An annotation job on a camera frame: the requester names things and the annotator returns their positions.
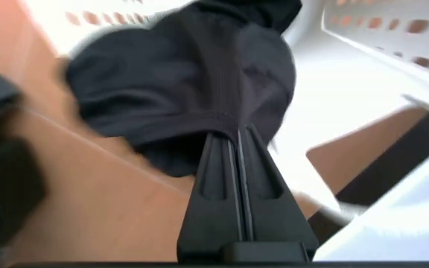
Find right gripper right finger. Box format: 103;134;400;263
237;124;320;262

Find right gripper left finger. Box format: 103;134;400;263
177;132;244;262

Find black garment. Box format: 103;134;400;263
63;0;298;178

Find white laundry basket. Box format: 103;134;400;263
24;0;429;224

